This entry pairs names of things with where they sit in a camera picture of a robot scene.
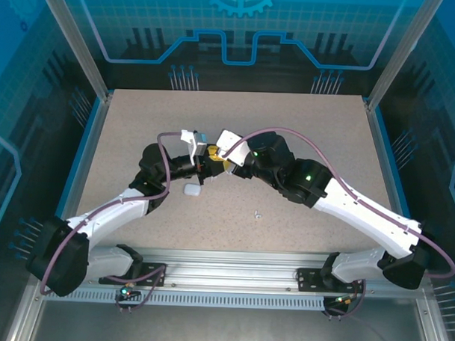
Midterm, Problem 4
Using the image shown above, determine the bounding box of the blue table edge strip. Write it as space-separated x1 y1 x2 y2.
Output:
368 106 432 268
55 95 105 227

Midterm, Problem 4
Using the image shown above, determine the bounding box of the small circuit board with LED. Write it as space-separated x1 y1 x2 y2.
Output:
326 293 357 309
117 284 141 302

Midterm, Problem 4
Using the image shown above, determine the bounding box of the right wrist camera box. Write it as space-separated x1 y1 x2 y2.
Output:
215 129 249 168

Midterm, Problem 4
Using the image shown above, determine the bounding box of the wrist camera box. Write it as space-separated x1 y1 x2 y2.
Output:
179 129 210 167
215 129 249 168

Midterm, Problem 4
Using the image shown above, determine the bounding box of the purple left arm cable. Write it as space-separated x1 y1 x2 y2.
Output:
40 128 187 301

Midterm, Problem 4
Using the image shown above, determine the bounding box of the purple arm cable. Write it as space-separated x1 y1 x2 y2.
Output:
40 128 187 301
216 125 455 280

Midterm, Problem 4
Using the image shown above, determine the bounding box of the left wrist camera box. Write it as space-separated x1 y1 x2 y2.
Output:
179 129 210 167

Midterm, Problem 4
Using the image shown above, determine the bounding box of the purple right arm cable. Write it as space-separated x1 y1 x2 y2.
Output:
216 125 455 280

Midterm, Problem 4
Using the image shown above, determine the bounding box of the aluminium side frame rail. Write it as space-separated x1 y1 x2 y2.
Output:
4 90 114 341

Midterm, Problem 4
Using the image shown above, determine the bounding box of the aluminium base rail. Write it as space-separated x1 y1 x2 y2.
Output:
133 247 433 298

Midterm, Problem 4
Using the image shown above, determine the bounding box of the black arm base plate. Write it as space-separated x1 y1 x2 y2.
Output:
296 267 367 295
98 260 168 288

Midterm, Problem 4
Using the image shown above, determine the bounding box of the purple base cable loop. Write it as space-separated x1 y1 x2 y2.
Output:
322 266 370 321
114 266 166 316

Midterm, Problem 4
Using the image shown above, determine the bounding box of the aluminium frame post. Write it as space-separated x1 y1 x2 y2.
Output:
31 0 117 102
365 0 447 114

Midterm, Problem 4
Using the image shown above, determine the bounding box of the slotted grey cable duct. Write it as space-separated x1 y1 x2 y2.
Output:
56 286 359 313

